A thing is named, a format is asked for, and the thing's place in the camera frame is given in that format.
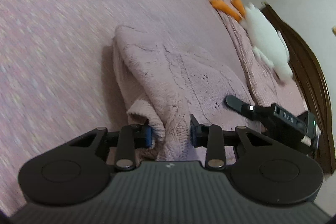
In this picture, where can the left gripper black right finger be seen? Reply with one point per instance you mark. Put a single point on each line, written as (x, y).
(211, 137)

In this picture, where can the pink floral bed sheet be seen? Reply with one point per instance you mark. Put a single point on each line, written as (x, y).
(57, 78)

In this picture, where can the white plush goose toy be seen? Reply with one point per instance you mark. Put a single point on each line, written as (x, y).
(268, 44)

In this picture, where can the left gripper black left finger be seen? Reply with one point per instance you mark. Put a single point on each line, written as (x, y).
(130, 138)

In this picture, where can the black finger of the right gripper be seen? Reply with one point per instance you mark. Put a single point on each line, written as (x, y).
(245, 109)

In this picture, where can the pink checked ruffled quilt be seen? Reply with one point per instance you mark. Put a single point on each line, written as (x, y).
(264, 86)

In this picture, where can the pink knitted sweater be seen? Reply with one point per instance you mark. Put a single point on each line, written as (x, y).
(167, 87)

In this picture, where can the dark wooden headboard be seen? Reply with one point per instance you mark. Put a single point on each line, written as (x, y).
(309, 76)

